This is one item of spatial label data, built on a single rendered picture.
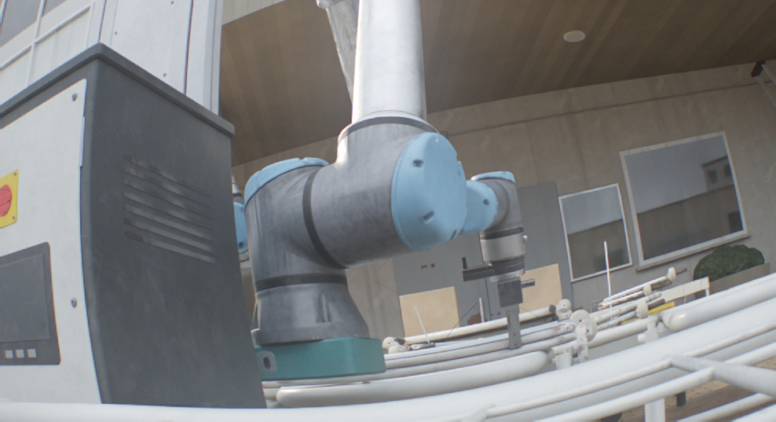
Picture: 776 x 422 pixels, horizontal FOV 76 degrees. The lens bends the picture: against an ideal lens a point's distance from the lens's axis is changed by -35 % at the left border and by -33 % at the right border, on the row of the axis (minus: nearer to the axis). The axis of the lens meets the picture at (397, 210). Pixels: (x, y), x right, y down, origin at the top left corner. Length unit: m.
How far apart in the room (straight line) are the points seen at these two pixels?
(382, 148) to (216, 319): 0.38
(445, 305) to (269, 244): 4.10
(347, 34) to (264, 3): 3.90
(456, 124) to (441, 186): 6.97
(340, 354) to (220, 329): 0.28
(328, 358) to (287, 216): 0.21
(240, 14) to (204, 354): 4.72
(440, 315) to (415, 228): 4.16
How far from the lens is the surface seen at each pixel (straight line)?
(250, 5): 5.31
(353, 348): 0.98
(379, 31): 1.14
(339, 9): 1.39
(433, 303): 5.10
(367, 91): 1.07
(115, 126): 0.63
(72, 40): 7.62
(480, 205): 1.25
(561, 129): 7.78
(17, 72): 8.52
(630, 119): 7.85
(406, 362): 1.46
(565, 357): 1.24
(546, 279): 5.09
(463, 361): 1.44
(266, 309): 1.03
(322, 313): 1.02
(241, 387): 0.76
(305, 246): 1.01
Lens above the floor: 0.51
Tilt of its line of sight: 13 degrees up
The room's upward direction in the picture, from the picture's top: 9 degrees counter-clockwise
